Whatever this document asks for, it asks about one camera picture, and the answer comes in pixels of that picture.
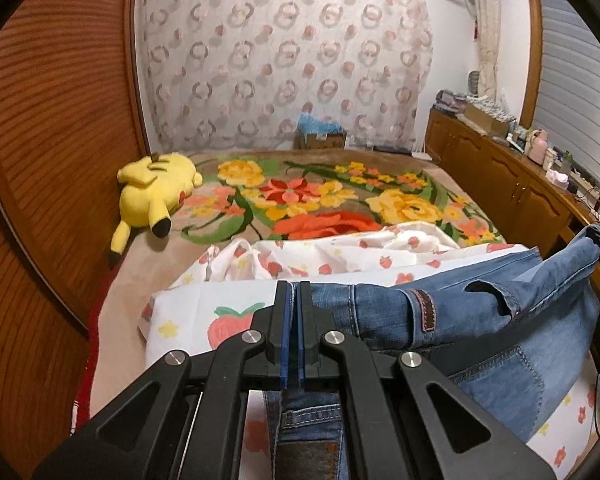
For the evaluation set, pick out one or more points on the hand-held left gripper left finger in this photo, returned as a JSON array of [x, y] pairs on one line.
[[284, 345]]

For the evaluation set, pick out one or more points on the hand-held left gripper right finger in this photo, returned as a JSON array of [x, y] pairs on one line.
[[300, 355]]

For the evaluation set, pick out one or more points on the blue denim pants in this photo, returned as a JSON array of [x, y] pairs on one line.
[[480, 310]]

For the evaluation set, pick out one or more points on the white strawberry print sheet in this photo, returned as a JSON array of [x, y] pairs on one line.
[[200, 305]]

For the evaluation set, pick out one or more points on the pink kettle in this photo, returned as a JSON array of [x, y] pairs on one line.
[[539, 146]]

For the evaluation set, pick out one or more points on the floral blanket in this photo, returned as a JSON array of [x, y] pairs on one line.
[[305, 195]]

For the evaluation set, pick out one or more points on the wooden cabinet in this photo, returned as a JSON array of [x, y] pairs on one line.
[[480, 160]]

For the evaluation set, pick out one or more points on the window blind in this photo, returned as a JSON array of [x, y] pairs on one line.
[[570, 85]]

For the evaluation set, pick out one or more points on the cardboard tray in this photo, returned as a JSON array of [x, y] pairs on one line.
[[487, 116]]

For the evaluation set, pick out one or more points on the small desk fan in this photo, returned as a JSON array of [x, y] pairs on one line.
[[474, 83]]

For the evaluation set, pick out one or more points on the cardboard box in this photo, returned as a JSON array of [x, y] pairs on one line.
[[325, 141]]

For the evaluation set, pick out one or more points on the yellow plush toy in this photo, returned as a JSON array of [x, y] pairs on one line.
[[150, 185]]

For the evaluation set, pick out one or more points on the red cloth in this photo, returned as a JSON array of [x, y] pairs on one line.
[[82, 400]]

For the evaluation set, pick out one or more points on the stack of purple items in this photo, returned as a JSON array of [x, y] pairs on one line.
[[450, 101]]

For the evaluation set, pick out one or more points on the blue plastic bag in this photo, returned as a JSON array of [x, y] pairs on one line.
[[315, 124]]

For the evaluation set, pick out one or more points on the cream lace curtain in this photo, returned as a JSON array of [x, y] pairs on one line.
[[487, 35]]

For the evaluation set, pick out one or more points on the circle patterned curtain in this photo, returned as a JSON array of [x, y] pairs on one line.
[[280, 60]]

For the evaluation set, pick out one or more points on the wooden louvered wardrobe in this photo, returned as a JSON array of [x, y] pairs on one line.
[[55, 135]]

